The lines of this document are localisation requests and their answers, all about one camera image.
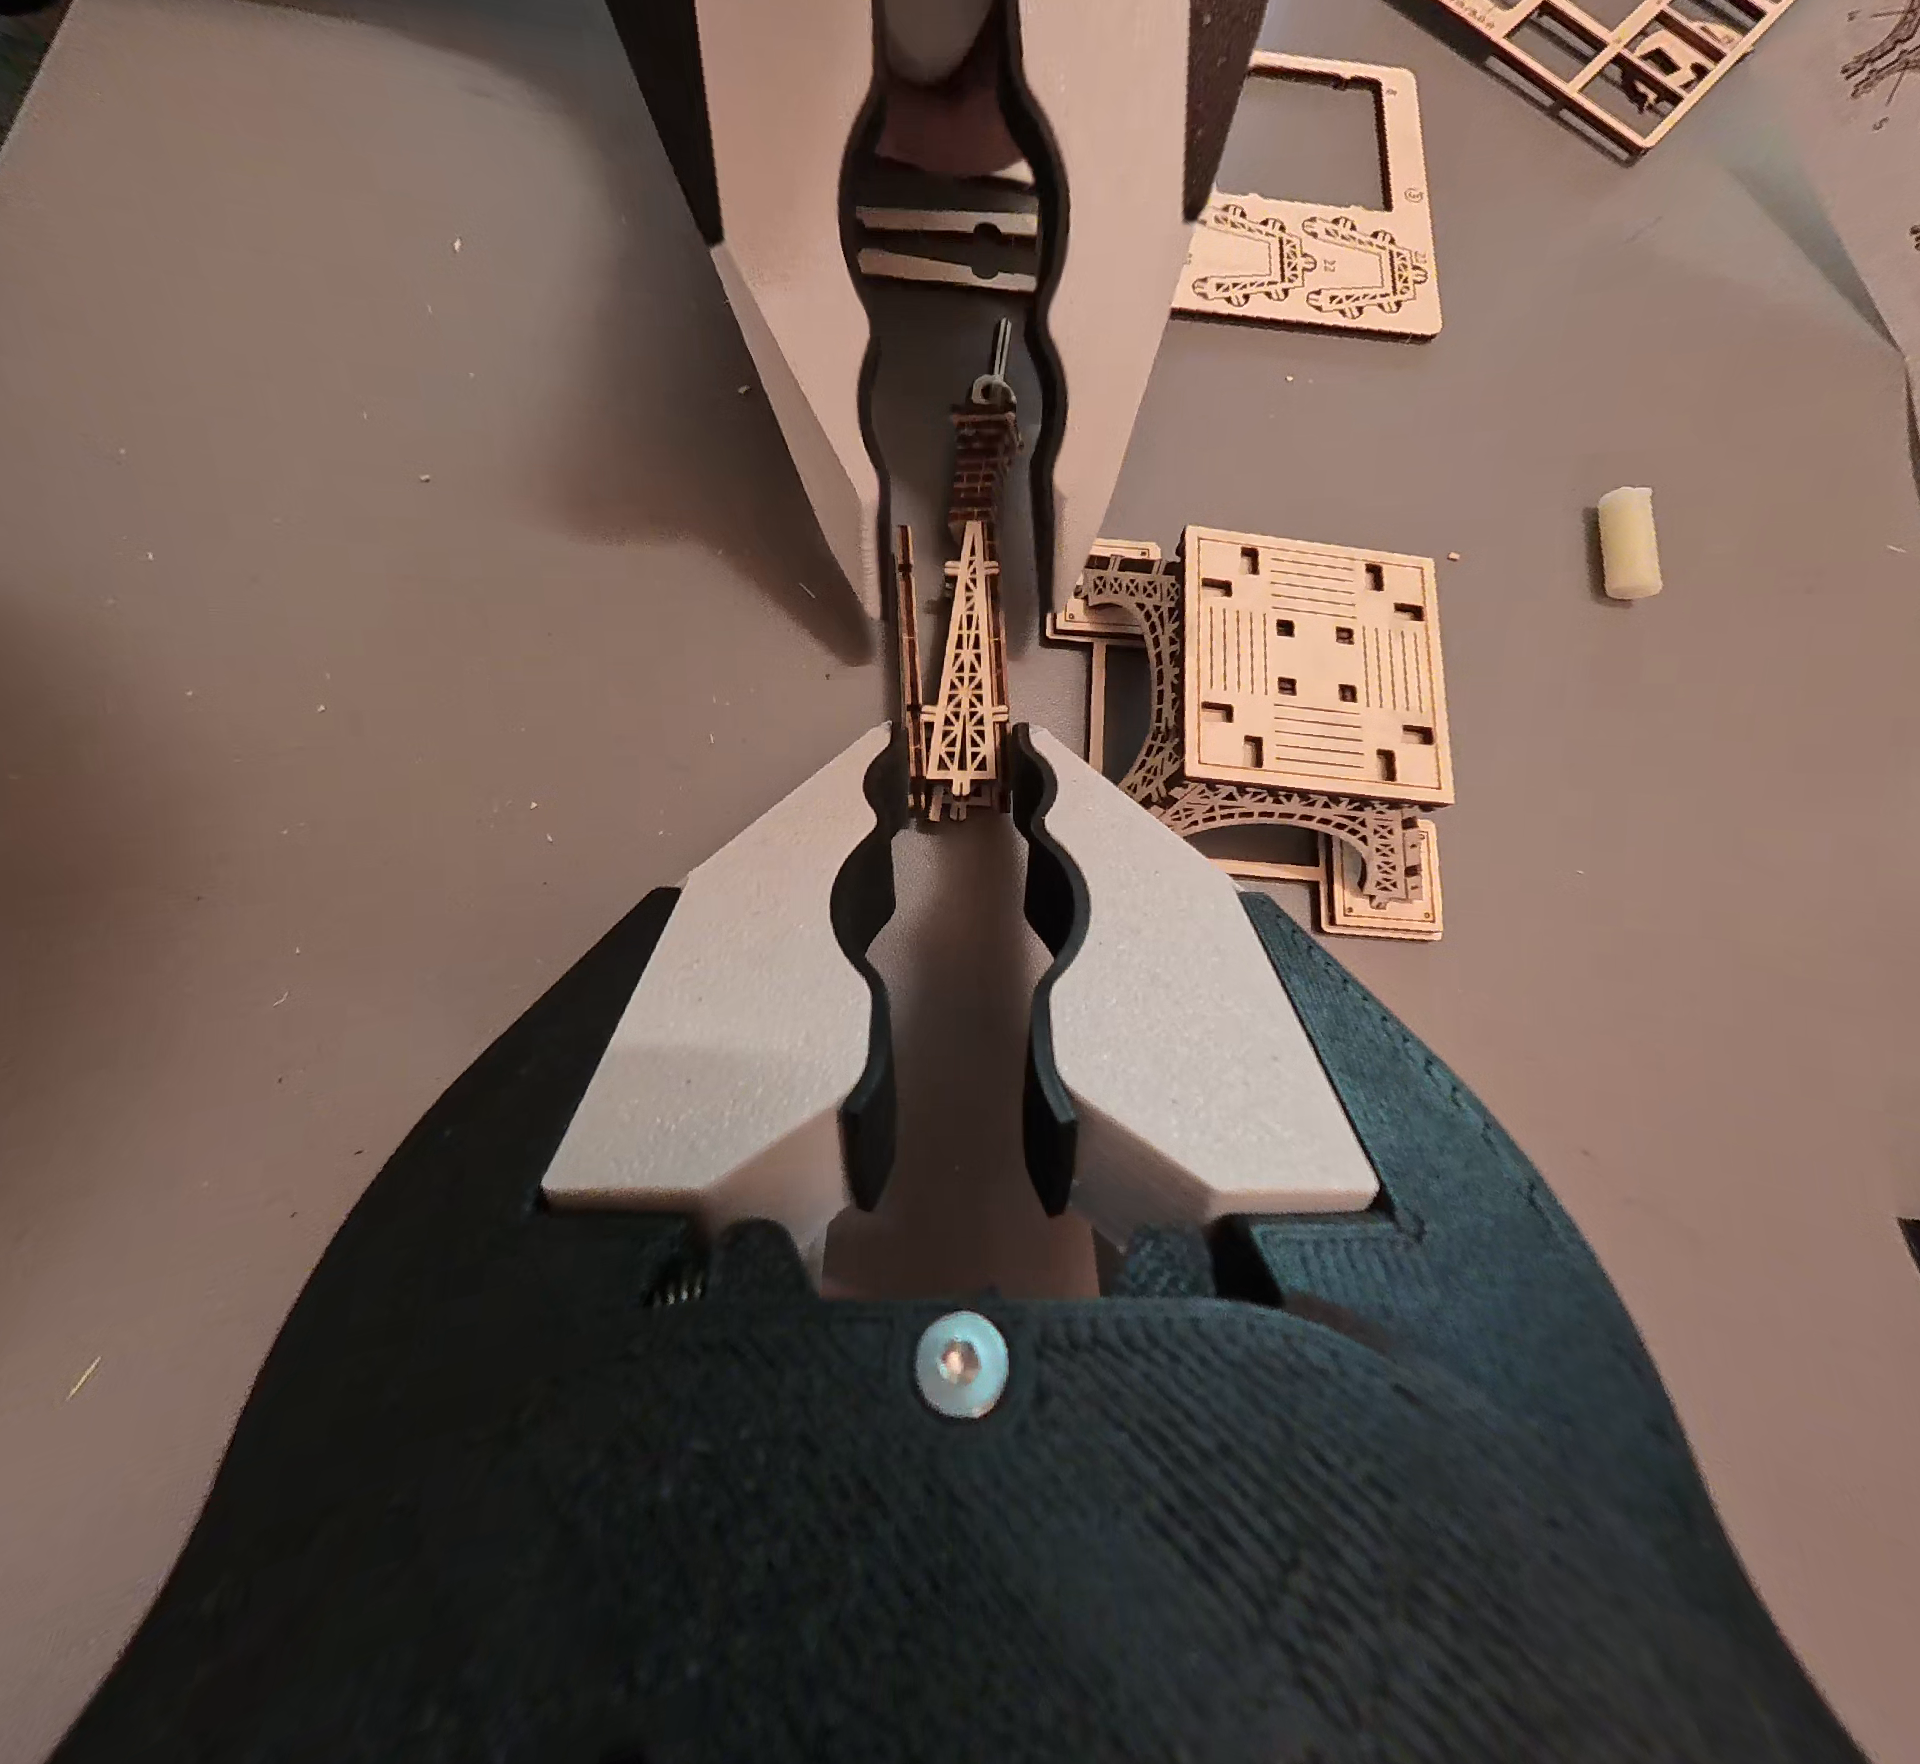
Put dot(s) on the wooden part sheet long slots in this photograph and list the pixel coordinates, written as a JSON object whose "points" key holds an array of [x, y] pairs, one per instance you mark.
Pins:
{"points": [[1353, 293]]}

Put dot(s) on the person's left hand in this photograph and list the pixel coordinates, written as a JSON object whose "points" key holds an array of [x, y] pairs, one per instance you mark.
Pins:
{"points": [[959, 129]]}

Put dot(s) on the wooden tower spire assembly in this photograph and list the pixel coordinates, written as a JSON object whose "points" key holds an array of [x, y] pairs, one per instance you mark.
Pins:
{"points": [[959, 698]]}

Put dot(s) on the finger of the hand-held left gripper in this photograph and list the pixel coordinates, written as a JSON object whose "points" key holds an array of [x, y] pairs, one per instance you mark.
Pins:
{"points": [[782, 143], [1125, 143]]}

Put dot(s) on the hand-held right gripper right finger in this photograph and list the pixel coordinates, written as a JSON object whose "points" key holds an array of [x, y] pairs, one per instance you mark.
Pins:
{"points": [[1203, 1029]]}

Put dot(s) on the wooden part sheet square frames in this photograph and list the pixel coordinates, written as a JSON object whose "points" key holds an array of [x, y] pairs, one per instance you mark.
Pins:
{"points": [[1463, 8]]}

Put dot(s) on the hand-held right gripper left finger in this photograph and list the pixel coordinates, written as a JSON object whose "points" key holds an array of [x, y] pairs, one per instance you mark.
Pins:
{"points": [[721, 1029]]}

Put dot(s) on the small pale wax stick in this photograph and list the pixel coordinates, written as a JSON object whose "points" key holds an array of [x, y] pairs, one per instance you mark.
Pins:
{"points": [[1628, 542]]}

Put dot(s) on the grey desk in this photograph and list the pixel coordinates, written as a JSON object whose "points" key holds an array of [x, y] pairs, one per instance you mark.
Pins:
{"points": [[375, 443]]}

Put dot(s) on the wooden tower base model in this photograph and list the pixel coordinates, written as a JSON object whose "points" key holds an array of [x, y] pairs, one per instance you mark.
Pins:
{"points": [[1320, 652]]}

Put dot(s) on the assembly diagram instruction sheet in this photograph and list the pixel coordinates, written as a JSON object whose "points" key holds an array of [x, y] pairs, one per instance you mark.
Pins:
{"points": [[1890, 143]]}

